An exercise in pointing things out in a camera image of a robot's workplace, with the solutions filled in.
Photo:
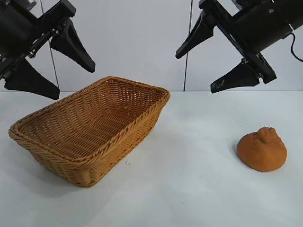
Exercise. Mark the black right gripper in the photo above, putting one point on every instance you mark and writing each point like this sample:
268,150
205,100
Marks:
255,26

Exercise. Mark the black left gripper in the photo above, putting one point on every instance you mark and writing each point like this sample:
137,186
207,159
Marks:
14,28

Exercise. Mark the tan woven wicker basket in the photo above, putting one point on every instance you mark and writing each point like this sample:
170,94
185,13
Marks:
94,123

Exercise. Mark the orange-brown bread bun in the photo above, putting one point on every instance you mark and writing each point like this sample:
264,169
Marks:
260,153

